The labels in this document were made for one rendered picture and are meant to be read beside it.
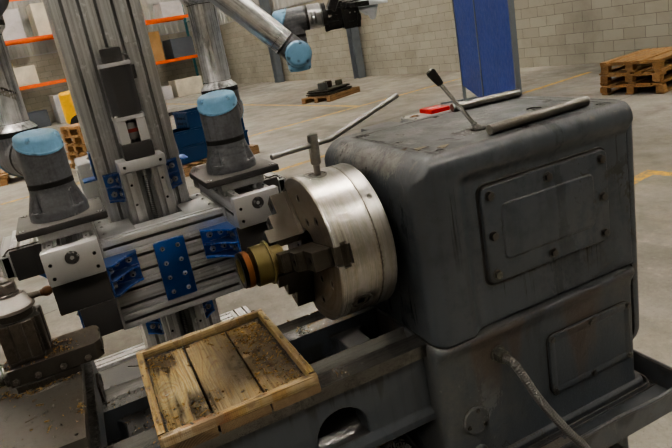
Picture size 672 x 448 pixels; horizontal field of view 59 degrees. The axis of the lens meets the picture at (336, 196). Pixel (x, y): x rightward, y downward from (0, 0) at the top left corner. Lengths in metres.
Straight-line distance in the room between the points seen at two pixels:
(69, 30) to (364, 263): 1.15
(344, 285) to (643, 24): 11.12
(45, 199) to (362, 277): 0.92
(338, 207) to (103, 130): 0.95
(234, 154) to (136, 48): 0.43
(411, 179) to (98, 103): 1.07
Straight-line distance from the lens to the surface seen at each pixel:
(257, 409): 1.15
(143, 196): 1.88
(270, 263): 1.20
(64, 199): 1.72
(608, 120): 1.39
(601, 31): 12.45
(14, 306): 1.25
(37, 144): 1.70
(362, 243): 1.14
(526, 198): 1.27
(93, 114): 1.91
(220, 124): 1.76
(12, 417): 1.24
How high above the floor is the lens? 1.52
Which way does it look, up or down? 16 degrees down
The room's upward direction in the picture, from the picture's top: 10 degrees counter-clockwise
